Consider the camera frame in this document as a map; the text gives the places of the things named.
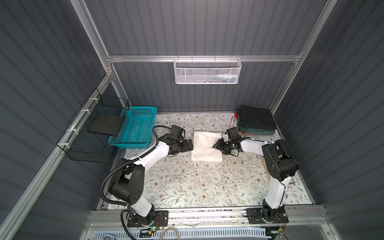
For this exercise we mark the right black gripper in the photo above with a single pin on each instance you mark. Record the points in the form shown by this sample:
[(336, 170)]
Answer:
[(219, 146)]

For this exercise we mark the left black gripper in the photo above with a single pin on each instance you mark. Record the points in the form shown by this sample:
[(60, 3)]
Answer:
[(185, 147)]

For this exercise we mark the white t shirt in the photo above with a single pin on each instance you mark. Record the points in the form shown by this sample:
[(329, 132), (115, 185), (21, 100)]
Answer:
[(203, 147)]

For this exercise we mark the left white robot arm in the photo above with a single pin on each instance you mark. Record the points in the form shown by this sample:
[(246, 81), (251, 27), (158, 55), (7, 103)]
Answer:
[(124, 186)]

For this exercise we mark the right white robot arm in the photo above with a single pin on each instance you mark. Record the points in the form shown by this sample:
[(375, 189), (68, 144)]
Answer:
[(279, 160)]

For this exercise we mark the folded dark t shirt stack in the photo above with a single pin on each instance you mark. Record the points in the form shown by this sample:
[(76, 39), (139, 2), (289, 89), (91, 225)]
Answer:
[(256, 121)]

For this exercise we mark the teal plastic laundry basket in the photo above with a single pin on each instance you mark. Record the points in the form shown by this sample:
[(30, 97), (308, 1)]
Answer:
[(137, 128)]

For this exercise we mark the items in mesh basket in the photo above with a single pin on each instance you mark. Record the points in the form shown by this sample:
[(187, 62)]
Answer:
[(224, 78)]

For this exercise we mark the white mesh wall basket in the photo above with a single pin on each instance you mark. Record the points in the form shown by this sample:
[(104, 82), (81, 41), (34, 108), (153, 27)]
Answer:
[(187, 72)]

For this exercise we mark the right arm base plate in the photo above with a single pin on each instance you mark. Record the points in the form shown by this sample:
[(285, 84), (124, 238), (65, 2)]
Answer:
[(265, 215)]

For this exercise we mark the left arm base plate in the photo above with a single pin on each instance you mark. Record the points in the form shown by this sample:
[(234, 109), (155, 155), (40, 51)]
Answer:
[(154, 219)]

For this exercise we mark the black pad in wire basket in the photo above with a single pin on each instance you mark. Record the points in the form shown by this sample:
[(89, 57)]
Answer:
[(106, 124)]

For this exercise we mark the white vented cable duct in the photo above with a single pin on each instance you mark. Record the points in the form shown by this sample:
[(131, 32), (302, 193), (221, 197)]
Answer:
[(205, 234)]

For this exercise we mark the aluminium frame rail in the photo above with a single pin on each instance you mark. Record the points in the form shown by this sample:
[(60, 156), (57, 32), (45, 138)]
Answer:
[(215, 58)]

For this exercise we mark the black wire wall basket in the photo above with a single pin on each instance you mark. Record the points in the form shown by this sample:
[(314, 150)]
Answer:
[(86, 139)]

